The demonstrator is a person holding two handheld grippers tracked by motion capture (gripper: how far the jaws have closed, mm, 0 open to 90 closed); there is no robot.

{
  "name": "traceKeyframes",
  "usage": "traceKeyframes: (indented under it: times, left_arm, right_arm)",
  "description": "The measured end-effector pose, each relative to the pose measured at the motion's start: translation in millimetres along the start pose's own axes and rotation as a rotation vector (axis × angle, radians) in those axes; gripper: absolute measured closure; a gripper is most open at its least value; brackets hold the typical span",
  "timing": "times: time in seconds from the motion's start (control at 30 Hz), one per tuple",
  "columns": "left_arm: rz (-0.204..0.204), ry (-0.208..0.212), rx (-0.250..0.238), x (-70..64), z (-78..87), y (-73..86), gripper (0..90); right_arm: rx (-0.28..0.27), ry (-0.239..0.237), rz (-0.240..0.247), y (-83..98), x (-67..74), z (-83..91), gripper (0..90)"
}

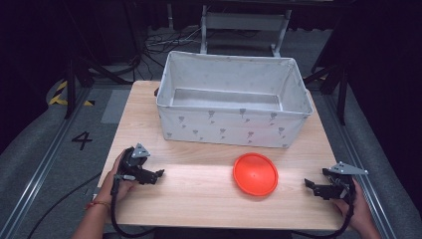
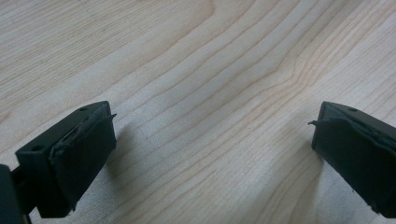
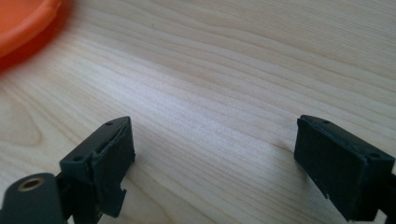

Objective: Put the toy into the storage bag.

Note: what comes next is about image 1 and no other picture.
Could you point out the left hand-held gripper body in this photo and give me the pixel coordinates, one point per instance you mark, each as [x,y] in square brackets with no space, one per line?
[132,162]

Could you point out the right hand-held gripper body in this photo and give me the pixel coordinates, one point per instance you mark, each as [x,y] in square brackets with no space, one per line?
[340,181]

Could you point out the person's left hand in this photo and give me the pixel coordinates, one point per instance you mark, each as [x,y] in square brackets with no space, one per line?
[121,189]

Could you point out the person's right hand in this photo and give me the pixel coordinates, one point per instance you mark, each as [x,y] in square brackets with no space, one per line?
[360,209]

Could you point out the orange round plate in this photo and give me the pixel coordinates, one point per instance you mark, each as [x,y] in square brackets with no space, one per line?
[255,174]

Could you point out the white fabric storage box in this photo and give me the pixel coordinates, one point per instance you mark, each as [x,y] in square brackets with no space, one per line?
[232,126]

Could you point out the black tripod stand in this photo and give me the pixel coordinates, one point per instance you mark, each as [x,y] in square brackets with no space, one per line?
[83,74]
[341,86]

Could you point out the grey metal stand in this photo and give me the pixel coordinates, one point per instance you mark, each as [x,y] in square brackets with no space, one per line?
[244,21]

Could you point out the metal floor rail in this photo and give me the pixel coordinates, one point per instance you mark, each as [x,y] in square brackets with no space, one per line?
[36,176]
[361,159]

